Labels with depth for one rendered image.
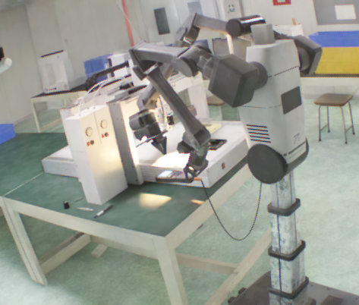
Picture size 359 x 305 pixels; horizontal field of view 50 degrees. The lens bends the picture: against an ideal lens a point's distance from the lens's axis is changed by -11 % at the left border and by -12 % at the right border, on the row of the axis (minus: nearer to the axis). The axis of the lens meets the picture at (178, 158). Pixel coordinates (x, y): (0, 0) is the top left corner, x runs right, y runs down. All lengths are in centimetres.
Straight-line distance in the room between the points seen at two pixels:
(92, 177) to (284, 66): 118
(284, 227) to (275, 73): 60
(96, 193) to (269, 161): 104
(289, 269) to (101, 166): 109
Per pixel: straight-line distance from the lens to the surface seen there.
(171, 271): 190
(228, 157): 224
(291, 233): 165
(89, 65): 638
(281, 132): 141
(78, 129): 210
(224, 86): 125
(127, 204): 214
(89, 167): 215
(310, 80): 438
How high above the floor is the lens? 163
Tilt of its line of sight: 20 degrees down
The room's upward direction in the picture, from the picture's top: 12 degrees counter-clockwise
